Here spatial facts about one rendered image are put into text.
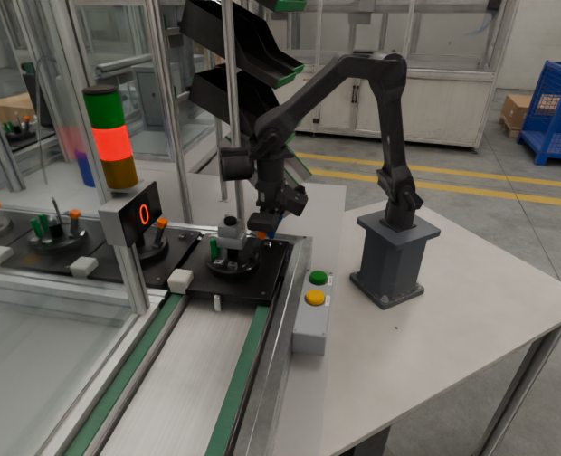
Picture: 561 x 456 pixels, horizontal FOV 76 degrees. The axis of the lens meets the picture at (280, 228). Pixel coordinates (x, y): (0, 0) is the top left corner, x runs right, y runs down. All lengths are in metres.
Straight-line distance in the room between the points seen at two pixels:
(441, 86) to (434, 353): 4.09
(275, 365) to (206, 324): 0.21
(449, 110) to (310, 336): 4.28
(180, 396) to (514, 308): 0.83
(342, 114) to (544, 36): 5.52
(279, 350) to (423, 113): 4.32
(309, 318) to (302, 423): 0.20
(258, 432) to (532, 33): 9.22
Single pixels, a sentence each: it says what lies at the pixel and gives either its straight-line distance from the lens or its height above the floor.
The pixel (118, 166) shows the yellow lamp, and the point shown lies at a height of 1.30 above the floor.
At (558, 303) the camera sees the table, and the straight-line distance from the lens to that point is 1.21.
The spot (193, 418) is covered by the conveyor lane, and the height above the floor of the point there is 0.92.
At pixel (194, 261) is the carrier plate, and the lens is 0.94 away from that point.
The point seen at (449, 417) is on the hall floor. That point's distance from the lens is 1.91.
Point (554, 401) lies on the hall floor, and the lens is 2.19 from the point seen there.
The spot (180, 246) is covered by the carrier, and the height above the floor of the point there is 0.97.
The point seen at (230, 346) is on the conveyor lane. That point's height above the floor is 0.92.
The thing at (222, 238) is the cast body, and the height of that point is 1.05.
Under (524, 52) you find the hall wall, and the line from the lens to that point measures 9.49.
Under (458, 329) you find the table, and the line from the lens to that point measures 1.00.
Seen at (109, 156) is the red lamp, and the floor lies 1.32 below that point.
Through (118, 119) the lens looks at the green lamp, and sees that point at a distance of 0.63.
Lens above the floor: 1.52
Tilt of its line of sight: 32 degrees down
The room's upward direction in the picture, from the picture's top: straight up
